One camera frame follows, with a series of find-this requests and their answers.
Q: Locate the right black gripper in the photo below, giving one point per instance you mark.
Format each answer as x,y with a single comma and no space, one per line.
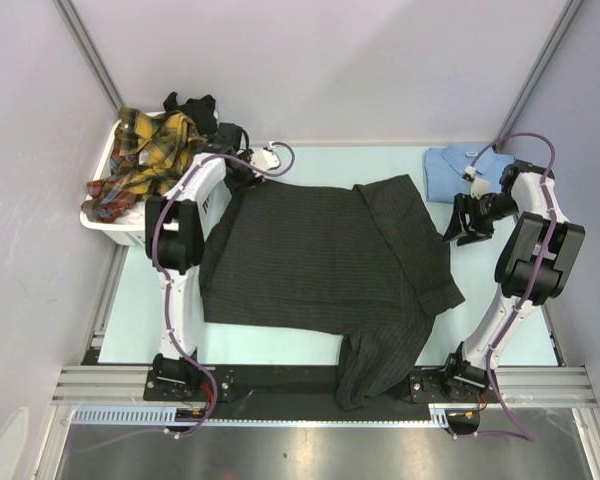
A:
463,203

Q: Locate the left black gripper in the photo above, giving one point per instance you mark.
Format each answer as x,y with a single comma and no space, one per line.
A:
252,179

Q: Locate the dark pinstriped long sleeve shirt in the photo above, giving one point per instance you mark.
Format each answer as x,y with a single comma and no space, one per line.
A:
365,263

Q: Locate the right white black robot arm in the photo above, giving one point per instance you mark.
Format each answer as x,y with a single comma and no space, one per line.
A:
534,266

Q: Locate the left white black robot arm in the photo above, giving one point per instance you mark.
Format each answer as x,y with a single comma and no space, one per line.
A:
175,227

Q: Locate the folded light blue shirt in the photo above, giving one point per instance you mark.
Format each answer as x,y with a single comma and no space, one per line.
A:
444,168

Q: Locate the black garment in basket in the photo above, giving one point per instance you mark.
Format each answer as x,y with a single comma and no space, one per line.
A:
202,111

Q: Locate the yellow plaid flannel shirt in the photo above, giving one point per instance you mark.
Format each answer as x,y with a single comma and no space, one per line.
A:
150,154

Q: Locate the white garment in basket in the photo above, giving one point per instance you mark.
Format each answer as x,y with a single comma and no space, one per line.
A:
133,216

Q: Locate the white plastic laundry basket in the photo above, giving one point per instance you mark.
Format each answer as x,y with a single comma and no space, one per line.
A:
123,235

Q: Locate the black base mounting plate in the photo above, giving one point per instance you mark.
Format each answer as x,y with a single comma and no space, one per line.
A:
296,392

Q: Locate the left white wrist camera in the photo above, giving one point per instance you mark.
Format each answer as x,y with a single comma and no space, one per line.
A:
265,159

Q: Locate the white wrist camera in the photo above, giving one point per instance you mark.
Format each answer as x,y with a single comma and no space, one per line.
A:
265,159
479,187

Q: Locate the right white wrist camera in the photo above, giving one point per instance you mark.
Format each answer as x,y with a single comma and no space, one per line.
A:
479,187

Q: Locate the right aluminium corner post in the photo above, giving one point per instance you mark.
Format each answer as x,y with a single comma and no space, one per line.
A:
541,65

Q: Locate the aluminium corner post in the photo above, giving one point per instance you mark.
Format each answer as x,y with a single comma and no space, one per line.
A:
541,65
88,48

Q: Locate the left aluminium corner post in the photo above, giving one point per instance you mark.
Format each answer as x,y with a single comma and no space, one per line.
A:
88,48

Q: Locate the aluminium frame rail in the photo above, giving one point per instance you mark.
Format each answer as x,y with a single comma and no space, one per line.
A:
546,387

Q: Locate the light blue slotted cable duct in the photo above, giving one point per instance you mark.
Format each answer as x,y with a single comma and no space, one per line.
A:
172,417

